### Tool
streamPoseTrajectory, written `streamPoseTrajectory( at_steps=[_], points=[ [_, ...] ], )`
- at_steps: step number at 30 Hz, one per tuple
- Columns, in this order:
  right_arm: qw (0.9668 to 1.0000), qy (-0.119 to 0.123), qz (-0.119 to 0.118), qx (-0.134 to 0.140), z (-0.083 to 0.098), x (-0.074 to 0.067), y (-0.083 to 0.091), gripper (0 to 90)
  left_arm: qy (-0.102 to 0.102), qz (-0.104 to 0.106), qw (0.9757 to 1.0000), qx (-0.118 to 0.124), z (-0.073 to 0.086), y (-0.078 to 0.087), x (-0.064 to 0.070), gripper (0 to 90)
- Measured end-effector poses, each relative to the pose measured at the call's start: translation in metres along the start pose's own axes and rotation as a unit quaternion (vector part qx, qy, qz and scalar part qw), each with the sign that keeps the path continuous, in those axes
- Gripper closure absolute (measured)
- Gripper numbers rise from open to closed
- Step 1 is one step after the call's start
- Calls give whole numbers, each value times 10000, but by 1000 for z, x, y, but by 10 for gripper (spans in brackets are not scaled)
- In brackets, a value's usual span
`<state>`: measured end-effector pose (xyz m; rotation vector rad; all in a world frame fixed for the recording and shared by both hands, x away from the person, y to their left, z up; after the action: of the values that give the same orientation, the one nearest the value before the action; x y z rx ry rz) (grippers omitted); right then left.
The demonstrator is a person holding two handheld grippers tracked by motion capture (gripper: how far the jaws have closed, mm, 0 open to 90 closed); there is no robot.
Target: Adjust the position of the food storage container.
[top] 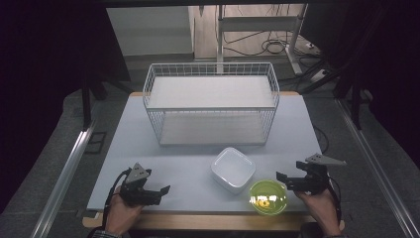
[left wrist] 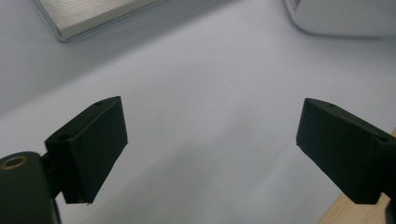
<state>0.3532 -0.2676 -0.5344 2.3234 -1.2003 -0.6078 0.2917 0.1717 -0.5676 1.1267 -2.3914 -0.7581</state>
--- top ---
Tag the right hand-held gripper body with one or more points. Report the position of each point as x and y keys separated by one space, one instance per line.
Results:
x=315 y=180

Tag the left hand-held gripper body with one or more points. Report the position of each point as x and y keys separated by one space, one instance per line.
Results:
x=133 y=193

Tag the green translucent bowl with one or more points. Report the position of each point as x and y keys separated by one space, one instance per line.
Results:
x=268 y=197

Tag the white square bowl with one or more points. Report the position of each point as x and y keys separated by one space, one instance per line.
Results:
x=232 y=168

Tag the person's left hand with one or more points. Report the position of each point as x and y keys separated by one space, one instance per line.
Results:
x=120 y=214

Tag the person's right hand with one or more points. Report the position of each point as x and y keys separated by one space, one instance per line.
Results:
x=322 y=208

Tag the dark round stool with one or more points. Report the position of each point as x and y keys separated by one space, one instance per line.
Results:
x=312 y=231

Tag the black metal stand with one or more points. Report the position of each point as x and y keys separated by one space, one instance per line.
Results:
x=86 y=105
x=356 y=105

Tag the white power strip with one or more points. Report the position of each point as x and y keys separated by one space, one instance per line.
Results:
x=318 y=75

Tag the white cabinet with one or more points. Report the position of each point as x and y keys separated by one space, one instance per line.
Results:
x=148 y=31

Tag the silver metal floor rail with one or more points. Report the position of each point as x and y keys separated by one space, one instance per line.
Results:
x=62 y=181
x=376 y=168

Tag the black floor frame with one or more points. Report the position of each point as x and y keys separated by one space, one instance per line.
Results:
x=95 y=142

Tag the white metal desk frame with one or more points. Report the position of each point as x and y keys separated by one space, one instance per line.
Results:
x=257 y=23

